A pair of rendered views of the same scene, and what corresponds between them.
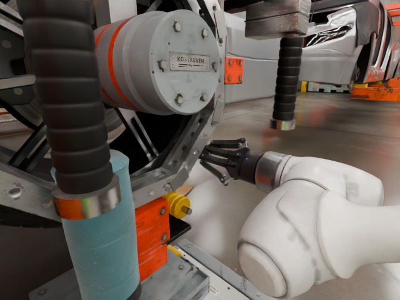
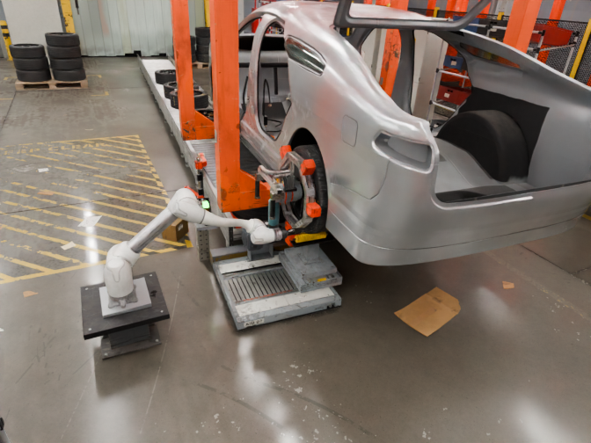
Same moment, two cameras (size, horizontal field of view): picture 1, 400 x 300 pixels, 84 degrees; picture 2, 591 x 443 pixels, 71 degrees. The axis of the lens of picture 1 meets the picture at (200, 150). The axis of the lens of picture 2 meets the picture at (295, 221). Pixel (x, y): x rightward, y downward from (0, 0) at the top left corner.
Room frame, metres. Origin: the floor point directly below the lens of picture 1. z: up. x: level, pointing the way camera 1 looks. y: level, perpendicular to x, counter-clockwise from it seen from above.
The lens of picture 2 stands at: (1.57, -2.43, 2.13)
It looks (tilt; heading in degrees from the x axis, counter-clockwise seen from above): 29 degrees down; 114
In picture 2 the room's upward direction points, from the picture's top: 3 degrees clockwise
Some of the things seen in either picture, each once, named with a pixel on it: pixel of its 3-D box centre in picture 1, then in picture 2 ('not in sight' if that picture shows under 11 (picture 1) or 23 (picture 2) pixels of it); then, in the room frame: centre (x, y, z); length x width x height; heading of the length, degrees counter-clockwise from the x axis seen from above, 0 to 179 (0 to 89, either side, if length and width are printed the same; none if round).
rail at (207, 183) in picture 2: not in sight; (204, 177); (-1.10, 1.08, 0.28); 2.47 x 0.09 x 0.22; 138
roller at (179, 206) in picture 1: (154, 192); (310, 236); (0.59, 0.13, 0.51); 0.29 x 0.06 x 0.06; 48
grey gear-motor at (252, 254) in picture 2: not in sight; (266, 241); (0.14, 0.28, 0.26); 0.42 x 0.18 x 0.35; 48
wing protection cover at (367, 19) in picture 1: (359, 25); not in sight; (2.80, -1.78, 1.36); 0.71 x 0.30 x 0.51; 138
